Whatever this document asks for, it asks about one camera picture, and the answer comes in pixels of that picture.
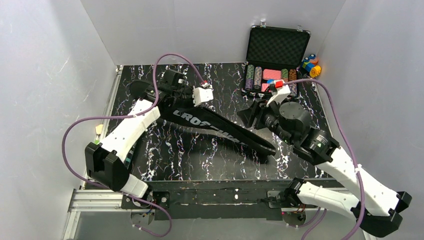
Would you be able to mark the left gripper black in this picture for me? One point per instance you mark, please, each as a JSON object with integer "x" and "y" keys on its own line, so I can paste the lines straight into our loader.
{"x": 171, "y": 81}

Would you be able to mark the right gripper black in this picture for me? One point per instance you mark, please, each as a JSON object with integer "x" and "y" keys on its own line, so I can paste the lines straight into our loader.
{"x": 255, "y": 111}

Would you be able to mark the black racket bag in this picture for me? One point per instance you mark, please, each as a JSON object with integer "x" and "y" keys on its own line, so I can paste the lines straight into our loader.
{"x": 200, "y": 117}

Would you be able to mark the black shuttlecock tube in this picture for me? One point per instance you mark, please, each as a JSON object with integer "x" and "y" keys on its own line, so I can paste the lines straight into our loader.
{"x": 129, "y": 156}

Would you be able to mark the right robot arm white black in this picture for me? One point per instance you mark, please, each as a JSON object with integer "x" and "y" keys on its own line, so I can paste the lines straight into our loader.
{"x": 374, "y": 206}

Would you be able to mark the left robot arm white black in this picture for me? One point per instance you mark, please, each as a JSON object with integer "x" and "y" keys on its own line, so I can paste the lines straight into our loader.
{"x": 105, "y": 161}

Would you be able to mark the pink card deck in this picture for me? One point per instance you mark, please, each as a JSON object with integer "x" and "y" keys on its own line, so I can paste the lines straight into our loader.
{"x": 271, "y": 74}

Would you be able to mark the black poker chip case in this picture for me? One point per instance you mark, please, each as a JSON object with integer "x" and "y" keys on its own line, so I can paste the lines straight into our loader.
{"x": 273, "y": 48}

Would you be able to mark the colourful toy blocks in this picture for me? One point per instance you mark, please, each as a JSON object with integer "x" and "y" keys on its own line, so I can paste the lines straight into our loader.
{"x": 311, "y": 65}

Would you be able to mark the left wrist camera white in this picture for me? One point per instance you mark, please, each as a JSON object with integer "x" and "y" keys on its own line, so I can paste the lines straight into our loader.
{"x": 202, "y": 94}

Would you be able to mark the beige block on rail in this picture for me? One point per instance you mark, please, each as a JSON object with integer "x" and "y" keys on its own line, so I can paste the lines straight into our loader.
{"x": 99, "y": 129}

